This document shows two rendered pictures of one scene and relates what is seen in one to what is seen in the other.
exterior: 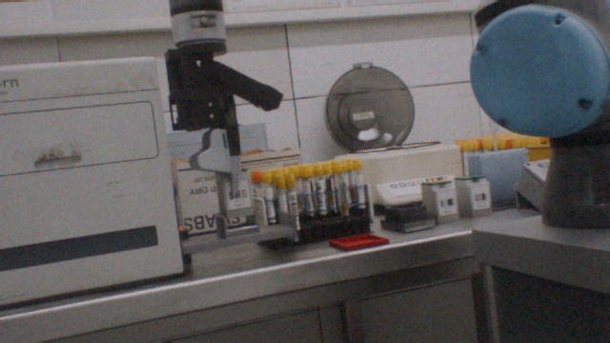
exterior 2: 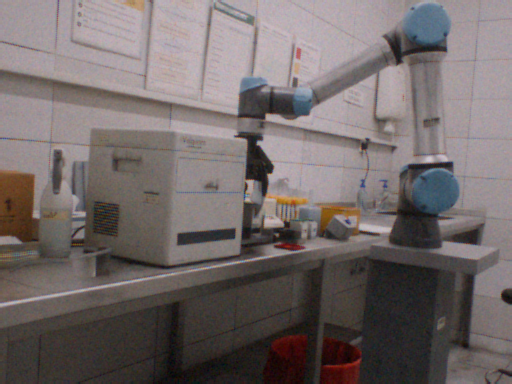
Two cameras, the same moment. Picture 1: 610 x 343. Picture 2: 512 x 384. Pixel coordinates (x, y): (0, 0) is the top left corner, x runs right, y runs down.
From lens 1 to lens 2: 1.06 m
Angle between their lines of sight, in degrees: 38
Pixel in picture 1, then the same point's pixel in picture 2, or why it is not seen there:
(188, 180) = not seen: hidden behind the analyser
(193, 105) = (253, 167)
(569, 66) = (452, 192)
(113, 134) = (230, 177)
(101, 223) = (219, 224)
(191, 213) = not seen: hidden behind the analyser
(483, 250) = (377, 253)
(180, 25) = (251, 124)
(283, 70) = not seen: hidden behind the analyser
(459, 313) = (220, 296)
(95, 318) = (224, 274)
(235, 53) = (145, 116)
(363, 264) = (300, 257)
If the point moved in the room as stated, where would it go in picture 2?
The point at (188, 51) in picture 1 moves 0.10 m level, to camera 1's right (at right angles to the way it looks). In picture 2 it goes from (253, 138) to (282, 141)
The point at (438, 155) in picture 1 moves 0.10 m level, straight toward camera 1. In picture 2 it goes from (271, 204) to (284, 206)
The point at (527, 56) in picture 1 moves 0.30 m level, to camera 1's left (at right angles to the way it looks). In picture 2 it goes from (440, 185) to (358, 181)
